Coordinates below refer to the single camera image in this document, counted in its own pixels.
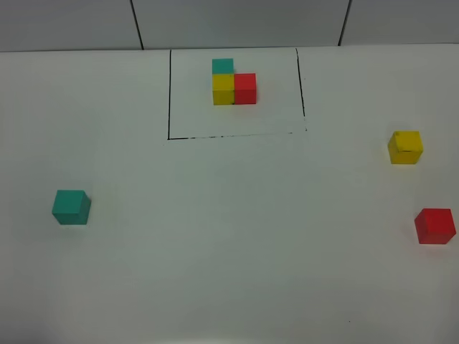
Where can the template red block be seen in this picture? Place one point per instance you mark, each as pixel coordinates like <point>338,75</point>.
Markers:
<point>245,88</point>

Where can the template yellow block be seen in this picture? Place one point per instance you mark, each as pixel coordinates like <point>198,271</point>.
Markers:
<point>223,89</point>

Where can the template teal block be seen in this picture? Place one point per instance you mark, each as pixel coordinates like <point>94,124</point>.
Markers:
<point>223,66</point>

